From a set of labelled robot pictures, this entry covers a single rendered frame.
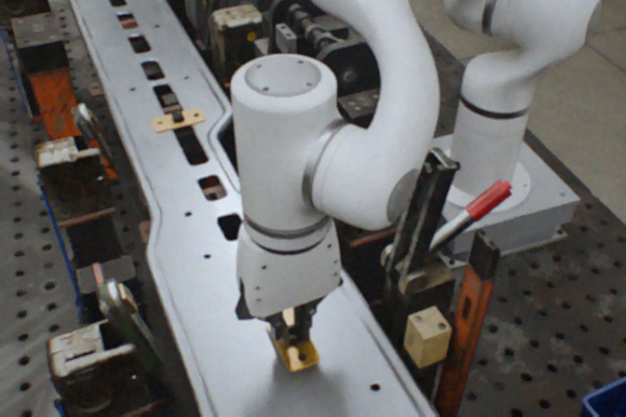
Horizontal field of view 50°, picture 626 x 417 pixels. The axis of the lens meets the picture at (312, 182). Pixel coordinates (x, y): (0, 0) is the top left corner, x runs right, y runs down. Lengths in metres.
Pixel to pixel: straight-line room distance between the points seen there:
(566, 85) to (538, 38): 2.19
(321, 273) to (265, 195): 0.14
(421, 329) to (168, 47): 0.79
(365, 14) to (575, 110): 2.59
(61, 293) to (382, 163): 0.88
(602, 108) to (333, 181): 2.68
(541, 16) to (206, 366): 0.67
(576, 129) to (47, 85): 2.18
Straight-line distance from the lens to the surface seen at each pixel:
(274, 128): 0.51
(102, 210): 1.07
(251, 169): 0.55
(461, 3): 1.07
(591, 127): 3.00
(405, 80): 0.51
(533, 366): 1.18
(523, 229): 1.30
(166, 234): 0.91
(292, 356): 0.75
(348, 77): 0.93
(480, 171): 1.22
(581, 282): 1.33
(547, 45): 1.06
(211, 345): 0.78
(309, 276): 0.66
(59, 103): 1.39
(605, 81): 3.34
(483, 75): 1.14
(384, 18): 0.52
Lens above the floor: 1.63
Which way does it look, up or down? 41 degrees down
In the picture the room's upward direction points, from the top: 1 degrees clockwise
